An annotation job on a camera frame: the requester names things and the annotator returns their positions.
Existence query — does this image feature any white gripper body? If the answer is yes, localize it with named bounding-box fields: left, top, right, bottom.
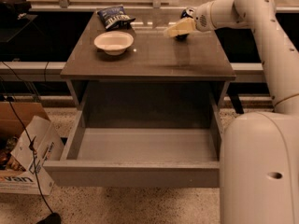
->
left=193, top=2, right=216, bottom=32

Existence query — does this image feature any blue pepsi can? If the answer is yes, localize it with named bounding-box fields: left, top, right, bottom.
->
left=176, top=7, right=194, bottom=41

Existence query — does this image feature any open grey top drawer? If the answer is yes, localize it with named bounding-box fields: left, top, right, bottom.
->
left=42, top=84, right=225, bottom=189

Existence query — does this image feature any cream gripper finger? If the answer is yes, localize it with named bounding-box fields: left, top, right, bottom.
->
left=164, top=18, right=196, bottom=37

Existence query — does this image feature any black side table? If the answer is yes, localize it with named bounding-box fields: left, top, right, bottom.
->
left=0, top=15, right=37, bottom=43

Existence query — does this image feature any black cable on floor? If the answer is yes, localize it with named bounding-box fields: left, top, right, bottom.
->
left=0, top=61, right=62, bottom=224

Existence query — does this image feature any cardboard box with white flaps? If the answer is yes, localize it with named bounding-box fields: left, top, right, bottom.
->
left=0, top=102, right=64, bottom=195

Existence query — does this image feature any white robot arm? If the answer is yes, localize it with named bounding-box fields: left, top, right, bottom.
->
left=164, top=0, right=299, bottom=224

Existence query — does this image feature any white paper bowl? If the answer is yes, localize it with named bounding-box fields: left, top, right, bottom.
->
left=93, top=31, right=134, bottom=56

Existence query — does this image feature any black bag on shelf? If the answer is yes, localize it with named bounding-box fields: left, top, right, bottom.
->
left=0, top=0, right=32, bottom=20

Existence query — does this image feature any blue chip bag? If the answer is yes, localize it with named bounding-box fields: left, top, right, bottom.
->
left=97, top=5, right=135, bottom=31

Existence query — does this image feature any grey cabinet with glossy top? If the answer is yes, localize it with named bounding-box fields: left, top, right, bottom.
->
left=61, top=8, right=235, bottom=103

